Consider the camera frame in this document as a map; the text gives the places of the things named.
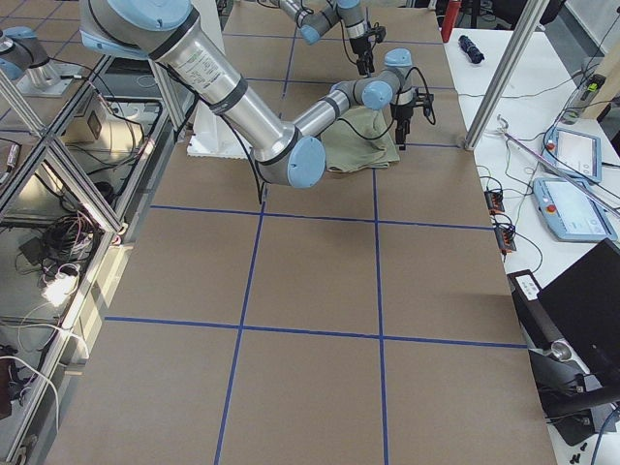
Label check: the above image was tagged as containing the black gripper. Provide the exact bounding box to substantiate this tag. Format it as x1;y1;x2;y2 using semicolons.
349;36;375;76
392;103;415;150

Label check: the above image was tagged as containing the olive green long-sleeve shirt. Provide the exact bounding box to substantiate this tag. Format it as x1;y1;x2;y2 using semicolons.
321;107;400;173

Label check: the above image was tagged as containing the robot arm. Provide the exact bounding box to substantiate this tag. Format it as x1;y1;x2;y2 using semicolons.
269;0;386;77
79;1;414;188

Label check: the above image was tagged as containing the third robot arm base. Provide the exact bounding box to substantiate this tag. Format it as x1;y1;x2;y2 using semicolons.
1;26;70;98

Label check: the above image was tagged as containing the folded dark blue umbrella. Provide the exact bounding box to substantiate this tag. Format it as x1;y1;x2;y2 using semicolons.
458;35;484;65

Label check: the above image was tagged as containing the red cylinder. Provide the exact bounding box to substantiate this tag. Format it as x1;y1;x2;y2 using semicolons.
441;0;461;44

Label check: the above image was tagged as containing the orange connector board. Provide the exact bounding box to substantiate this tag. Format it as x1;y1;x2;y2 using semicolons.
484;190;505;215
494;223;516;255

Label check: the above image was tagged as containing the blue teach pendant far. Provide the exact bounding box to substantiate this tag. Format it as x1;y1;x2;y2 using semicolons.
542;127;603;184

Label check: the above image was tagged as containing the blue teach pendant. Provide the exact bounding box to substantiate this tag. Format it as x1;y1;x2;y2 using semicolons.
542;127;603;184
533;177;618;242

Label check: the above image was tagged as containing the blue teach pendant near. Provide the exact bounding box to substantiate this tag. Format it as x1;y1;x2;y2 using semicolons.
533;177;618;242

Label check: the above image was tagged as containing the black monitor with stand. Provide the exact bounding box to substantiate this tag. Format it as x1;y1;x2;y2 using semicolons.
508;239;619;446

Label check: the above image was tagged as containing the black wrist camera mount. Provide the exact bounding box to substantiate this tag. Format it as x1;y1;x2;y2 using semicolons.
365;23;387;44
413;89;434;119

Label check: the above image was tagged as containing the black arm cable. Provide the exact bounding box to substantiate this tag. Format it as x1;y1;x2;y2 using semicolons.
164;62;434;204

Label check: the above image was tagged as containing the grey aluminium frame post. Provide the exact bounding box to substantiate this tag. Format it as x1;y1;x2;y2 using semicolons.
464;0;549;151

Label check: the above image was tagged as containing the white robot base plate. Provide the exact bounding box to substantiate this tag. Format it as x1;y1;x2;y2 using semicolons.
187;102;245;159

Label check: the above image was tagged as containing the aluminium frame truss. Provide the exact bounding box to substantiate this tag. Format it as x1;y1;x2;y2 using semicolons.
1;57;194;464

